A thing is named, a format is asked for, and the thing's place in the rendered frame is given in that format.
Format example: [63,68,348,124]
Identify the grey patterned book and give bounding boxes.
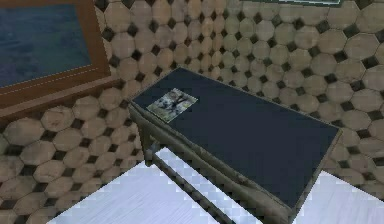
[146,87,199,124]

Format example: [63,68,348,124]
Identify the dark blue topped table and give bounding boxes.
[128,66,344,224]

